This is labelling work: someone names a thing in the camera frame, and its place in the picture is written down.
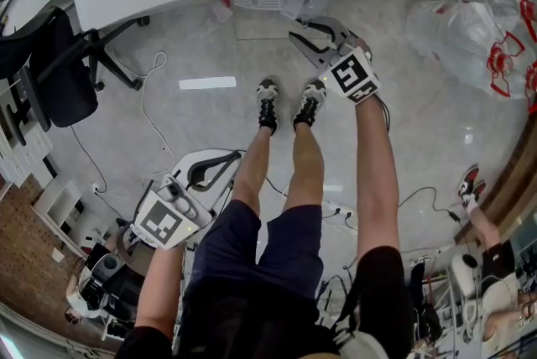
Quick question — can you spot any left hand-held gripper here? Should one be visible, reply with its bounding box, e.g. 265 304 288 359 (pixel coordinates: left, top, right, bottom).
132 149 244 252

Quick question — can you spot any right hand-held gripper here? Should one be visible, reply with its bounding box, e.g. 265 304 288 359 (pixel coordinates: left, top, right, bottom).
288 15 383 103

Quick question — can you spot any clear glass cup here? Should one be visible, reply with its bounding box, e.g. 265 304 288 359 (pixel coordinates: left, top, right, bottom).
279 0 335 22

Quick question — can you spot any person's right forearm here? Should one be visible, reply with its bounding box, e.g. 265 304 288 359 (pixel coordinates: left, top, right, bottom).
353 91 402 256

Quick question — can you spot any person's left forearm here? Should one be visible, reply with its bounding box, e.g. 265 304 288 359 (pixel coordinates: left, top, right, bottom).
133 242 186 333

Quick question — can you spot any person's right hand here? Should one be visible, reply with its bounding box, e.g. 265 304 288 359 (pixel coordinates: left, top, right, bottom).
355 37 374 63

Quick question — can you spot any person's left leg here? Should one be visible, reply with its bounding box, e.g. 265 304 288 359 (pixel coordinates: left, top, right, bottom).
232 124 274 220

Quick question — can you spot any person's leg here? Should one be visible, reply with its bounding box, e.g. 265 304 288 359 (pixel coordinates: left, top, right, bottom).
283 122 326 215
232 124 274 220

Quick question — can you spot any person's right shoe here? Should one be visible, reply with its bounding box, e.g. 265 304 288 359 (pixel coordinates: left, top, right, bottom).
292 79 327 130

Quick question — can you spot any person's shoe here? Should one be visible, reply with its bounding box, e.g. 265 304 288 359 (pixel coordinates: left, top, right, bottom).
255 75 281 136
292 79 327 130

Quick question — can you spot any person's left shoe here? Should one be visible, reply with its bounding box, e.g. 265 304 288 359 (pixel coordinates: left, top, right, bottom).
255 75 281 136

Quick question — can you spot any person's right leg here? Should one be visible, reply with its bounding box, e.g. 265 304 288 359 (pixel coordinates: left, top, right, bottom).
283 122 326 215

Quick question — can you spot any white floor power strip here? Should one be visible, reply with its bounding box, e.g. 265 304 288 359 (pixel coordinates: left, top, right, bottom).
322 200 357 226

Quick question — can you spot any white open shelf unit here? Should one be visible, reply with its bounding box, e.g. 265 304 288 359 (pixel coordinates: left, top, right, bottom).
32 179 85 226

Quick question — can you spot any black office chair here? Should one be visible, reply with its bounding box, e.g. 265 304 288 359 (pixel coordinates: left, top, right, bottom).
0 7 151 130

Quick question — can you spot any person's black t-shirt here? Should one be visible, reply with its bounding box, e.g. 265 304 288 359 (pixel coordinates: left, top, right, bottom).
117 245 416 359

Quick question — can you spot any white drawer cabinet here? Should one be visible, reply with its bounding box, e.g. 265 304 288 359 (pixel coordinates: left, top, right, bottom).
0 113 55 186

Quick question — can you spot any white hand-held device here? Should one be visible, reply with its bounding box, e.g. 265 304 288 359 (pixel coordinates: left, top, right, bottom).
451 254 479 302

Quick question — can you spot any white floor cable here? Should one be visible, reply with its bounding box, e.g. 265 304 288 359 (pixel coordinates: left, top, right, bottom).
140 50 177 178

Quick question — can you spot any black floor cable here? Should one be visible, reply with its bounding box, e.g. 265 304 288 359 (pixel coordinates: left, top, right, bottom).
69 125 108 193

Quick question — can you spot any black cable with adapter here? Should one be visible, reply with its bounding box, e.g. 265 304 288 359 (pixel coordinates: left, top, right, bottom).
398 187 467 226

